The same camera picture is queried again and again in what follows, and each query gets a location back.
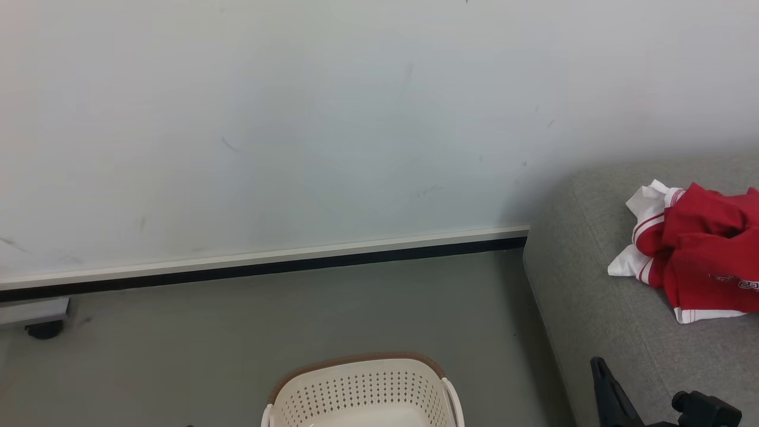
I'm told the grey fabric sofa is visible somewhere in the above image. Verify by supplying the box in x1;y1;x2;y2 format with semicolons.
523;155;759;427

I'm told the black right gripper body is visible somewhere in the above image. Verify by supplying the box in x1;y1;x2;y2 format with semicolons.
672;390;742;427

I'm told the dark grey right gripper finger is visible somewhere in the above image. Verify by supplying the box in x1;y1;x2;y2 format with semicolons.
590;356;647;427

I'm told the white and black baseboard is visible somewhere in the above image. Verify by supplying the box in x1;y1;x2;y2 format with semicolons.
0;225;530;303

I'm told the red and white garment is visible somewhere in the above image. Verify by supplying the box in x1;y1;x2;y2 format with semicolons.
607;179;759;324

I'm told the cream perforated laundry basket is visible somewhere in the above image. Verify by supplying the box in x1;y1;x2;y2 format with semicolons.
261;353;465;427

